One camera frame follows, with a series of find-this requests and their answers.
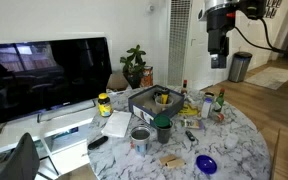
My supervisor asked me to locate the potted green plant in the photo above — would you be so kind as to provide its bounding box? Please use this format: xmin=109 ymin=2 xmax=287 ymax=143
xmin=120 ymin=45 xmax=146 ymax=89

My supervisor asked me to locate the silver metal tumbler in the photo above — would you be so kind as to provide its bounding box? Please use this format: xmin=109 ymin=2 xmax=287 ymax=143
xmin=131 ymin=126 xmax=151 ymax=156

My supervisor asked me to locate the yellow vitamin bottle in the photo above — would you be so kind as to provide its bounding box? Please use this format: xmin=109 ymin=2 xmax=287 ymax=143
xmin=98 ymin=93 xmax=113 ymax=117

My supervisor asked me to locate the yellow package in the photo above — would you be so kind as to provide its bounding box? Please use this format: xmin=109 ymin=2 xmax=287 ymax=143
xmin=178 ymin=104 xmax=199 ymax=116

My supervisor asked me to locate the white cup in box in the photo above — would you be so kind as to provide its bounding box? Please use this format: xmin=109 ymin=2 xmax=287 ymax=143
xmin=155 ymin=96 xmax=174 ymax=111

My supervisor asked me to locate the yellow bottle in box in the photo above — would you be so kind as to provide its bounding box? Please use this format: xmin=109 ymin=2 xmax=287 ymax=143
xmin=161 ymin=88 xmax=169 ymax=104

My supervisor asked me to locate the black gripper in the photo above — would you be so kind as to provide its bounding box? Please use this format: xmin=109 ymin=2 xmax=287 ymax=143
xmin=209 ymin=36 xmax=229 ymax=69

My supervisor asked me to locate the green glass bottle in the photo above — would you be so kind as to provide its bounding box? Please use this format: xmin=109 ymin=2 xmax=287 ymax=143
xmin=214 ymin=88 xmax=225 ymax=112

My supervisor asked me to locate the black flat screen television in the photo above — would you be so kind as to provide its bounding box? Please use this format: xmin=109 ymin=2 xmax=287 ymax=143
xmin=0 ymin=37 xmax=112 ymax=123

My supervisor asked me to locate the white bottle blue cap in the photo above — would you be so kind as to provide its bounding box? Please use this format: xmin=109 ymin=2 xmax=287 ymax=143
xmin=201 ymin=98 xmax=212 ymax=118

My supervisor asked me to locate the blue round lid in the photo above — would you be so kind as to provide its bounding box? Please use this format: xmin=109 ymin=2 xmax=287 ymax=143
xmin=195 ymin=155 xmax=217 ymax=174

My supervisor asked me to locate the dark cup with green lid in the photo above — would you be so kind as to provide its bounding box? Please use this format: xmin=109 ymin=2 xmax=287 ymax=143
xmin=154 ymin=115 xmax=173 ymax=144

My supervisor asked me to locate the white tv stand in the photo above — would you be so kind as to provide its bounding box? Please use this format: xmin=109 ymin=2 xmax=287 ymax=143
xmin=0 ymin=100 xmax=98 ymax=178

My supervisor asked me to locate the beige floor rug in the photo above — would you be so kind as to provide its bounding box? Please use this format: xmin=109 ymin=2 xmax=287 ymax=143
xmin=245 ymin=67 xmax=288 ymax=90

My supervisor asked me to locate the hot sauce bottle red cap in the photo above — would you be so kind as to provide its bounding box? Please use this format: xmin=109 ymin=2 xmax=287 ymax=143
xmin=181 ymin=80 xmax=187 ymax=95

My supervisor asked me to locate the orange snack box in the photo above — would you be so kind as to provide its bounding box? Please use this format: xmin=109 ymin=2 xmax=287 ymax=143
xmin=140 ymin=66 xmax=153 ymax=87

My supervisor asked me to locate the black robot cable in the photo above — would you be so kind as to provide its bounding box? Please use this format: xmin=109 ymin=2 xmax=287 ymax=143
xmin=233 ymin=16 xmax=288 ymax=55

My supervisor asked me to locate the black remote control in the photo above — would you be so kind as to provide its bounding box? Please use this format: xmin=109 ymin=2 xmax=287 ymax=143
xmin=87 ymin=136 xmax=108 ymax=150

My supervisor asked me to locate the black office chair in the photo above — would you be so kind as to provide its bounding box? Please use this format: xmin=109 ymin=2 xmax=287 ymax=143
xmin=0 ymin=133 xmax=40 ymax=180

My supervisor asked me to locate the small jar red lid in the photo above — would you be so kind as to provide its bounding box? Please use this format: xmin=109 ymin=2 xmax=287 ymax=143
xmin=211 ymin=112 xmax=224 ymax=122

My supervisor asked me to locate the green toy car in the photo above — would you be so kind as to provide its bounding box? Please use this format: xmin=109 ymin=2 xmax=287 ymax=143
xmin=185 ymin=130 xmax=196 ymax=141

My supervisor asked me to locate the wooden block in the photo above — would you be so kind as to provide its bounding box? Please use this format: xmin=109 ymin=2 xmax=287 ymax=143
xmin=159 ymin=154 xmax=177 ymax=165
xmin=166 ymin=159 xmax=185 ymax=169

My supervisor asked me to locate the lower wooden block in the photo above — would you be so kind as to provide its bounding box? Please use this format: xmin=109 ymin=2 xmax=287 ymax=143
xmin=166 ymin=159 xmax=185 ymax=169

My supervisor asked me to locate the upper wooden block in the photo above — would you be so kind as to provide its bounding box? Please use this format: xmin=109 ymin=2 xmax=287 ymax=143
xmin=159 ymin=154 xmax=177 ymax=165

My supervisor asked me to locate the silver trash can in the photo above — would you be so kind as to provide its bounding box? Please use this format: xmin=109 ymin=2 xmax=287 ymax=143
xmin=228 ymin=51 xmax=252 ymax=82

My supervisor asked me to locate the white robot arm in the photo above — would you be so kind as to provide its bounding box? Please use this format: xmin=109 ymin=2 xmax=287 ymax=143
xmin=198 ymin=0 xmax=266 ymax=69

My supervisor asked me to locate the dark blue cardboard box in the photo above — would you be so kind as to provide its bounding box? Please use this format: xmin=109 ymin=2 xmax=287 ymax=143
xmin=128 ymin=85 xmax=184 ymax=126

